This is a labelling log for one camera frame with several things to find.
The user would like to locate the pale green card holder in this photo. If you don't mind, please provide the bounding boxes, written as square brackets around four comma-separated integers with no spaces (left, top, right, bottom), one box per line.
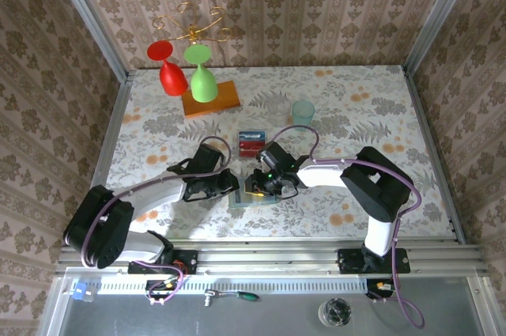
[228,189,280,210]

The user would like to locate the clear plastic card tray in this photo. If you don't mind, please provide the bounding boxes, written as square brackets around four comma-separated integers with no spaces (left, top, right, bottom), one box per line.
[236,129,270,160]

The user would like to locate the clear plastic cup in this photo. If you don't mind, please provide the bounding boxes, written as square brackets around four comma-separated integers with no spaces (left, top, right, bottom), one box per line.
[265,95,292,128]

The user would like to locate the teal plastic cup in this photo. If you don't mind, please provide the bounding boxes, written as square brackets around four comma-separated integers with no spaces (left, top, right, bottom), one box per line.
[291,100,316,132]

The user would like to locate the brown wooden rack base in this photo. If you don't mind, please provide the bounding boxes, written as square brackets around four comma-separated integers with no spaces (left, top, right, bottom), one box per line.
[181,80,242,119]

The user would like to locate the green plastic wine glass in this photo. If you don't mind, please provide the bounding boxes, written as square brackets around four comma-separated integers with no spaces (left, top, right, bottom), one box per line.
[183,43,219,103]

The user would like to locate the red plastic wine glass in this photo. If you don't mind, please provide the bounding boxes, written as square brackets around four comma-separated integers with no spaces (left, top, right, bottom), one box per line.
[146,40,190,96]

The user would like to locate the grey metal shelf panel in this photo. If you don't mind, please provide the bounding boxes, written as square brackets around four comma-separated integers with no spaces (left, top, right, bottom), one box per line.
[37,266,506,336]

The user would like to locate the round clear glass jar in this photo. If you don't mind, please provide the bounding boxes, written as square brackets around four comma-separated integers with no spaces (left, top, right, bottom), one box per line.
[318,297,353,328]

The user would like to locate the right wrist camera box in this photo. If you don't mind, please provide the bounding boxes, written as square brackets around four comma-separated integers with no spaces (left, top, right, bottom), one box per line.
[256,141,296,173]

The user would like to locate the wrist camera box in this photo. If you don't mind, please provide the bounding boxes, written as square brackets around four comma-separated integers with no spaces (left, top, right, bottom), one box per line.
[191,144,225,173]
[256,141,296,173]

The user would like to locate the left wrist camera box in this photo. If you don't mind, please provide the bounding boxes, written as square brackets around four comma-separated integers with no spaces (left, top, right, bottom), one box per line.
[191,144,225,173]

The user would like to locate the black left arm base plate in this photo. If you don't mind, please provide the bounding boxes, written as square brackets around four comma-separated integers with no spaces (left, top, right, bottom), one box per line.
[128,249,198,276]

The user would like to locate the perforated white cable duct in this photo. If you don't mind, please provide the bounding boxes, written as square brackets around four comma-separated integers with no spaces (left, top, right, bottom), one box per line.
[96,276,371,296]

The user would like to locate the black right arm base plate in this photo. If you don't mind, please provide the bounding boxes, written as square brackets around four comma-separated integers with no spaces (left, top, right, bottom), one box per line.
[338,247,411,275]

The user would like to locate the green-handled ratchet wrench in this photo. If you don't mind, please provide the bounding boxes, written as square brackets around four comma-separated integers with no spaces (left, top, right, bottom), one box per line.
[203,289,260,308]

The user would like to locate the black power connector with wires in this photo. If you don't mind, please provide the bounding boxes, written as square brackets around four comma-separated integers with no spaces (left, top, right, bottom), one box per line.
[365,278,401,305]
[144,278,186,308]

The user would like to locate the aluminium left table rail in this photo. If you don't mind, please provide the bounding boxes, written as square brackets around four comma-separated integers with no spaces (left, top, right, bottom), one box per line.
[73,70,135,248]

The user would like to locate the aluminium table rail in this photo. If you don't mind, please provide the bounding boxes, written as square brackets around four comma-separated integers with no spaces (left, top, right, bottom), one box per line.
[73,70,135,248]
[402,66,466,245]

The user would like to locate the gold wire glass rack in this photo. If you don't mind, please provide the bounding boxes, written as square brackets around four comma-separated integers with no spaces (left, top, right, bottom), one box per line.
[153,2,233,45]

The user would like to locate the aluminium right table rail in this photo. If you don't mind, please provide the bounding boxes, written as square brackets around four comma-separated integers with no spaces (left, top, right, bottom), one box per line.
[402,66,466,245]

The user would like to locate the aluminium left frame post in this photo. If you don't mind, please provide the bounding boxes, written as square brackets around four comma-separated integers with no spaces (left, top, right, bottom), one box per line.
[45,0,134,84]

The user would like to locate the aluminium frame post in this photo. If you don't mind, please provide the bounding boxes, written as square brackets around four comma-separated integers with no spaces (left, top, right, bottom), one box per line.
[402,0,483,78]
[45,0,134,84]

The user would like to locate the aluminium right frame post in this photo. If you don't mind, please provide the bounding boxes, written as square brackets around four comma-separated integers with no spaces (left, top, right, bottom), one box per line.
[402,0,483,78]

